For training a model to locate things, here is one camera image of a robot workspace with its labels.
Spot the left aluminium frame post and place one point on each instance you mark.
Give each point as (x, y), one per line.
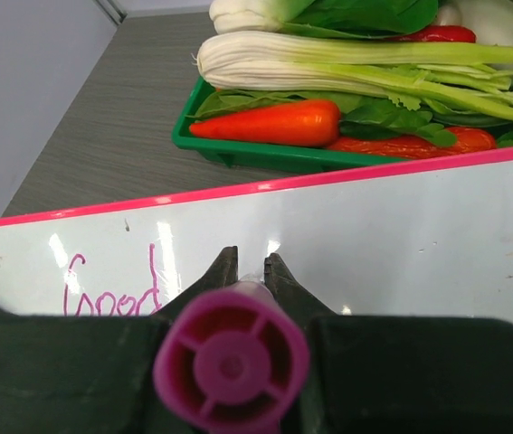
(112, 9)

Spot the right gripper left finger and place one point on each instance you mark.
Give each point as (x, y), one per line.
(91, 374)

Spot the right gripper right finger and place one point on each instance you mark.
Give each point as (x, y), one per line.
(396, 374)

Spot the lower celery bok choy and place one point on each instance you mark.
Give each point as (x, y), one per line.
(460, 82)

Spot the pink framed whiteboard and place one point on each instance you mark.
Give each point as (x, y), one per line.
(431, 237)

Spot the orange carrot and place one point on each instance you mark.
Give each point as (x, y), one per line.
(306, 123)

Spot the green plastic tray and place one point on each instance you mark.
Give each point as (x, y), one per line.
(297, 160)

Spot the small red tomato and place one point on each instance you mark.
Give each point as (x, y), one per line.
(438, 33)

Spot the red chili pepper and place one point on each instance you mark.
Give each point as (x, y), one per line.
(468, 140)

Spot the white onion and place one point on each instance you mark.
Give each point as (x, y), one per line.
(491, 21)

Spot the upper bok choy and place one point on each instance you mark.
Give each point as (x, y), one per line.
(337, 19)

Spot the green leaf spinach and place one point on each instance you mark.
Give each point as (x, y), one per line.
(362, 117)

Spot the pink capped whiteboard marker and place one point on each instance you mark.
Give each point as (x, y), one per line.
(232, 362)

